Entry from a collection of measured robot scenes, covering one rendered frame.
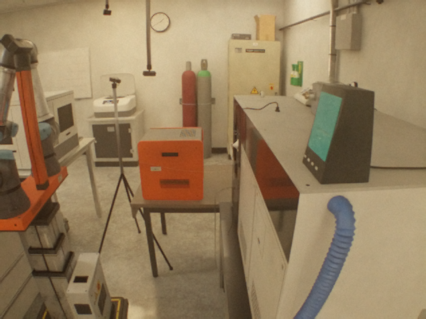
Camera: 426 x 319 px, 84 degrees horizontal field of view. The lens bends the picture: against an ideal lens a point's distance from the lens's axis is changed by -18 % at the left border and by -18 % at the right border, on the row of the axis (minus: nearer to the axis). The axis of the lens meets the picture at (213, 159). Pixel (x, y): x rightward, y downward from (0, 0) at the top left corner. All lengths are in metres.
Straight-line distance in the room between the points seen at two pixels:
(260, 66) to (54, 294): 4.00
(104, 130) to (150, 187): 2.68
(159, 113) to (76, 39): 1.99
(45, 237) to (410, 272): 1.32
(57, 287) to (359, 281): 1.28
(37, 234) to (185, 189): 1.03
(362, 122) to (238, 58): 4.02
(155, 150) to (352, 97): 1.52
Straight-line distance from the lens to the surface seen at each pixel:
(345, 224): 0.47
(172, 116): 4.95
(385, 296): 0.77
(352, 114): 0.50
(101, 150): 4.66
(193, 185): 1.93
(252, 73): 4.50
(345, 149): 0.50
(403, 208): 0.61
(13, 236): 1.96
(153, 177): 1.94
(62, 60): 5.43
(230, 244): 1.50
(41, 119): 1.50
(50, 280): 1.50
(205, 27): 4.84
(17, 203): 1.11
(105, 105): 4.50
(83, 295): 1.40
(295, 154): 0.65
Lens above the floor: 1.64
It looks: 20 degrees down
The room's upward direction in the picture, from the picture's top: straight up
